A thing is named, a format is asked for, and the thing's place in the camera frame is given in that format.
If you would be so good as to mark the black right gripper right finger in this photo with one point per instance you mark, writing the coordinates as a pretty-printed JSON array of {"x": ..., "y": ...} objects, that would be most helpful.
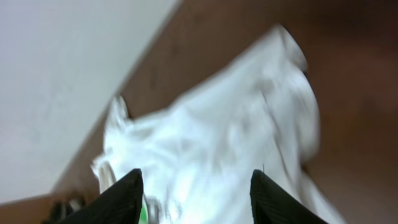
[{"x": 271, "y": 204}]

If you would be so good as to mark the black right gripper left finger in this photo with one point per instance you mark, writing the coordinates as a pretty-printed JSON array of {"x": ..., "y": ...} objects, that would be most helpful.
[{"x": 120, "y": 204}]

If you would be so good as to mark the white robot print t-shirt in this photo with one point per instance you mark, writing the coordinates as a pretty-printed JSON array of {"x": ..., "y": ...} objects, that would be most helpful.
[{"x": 198, "y": 155}]

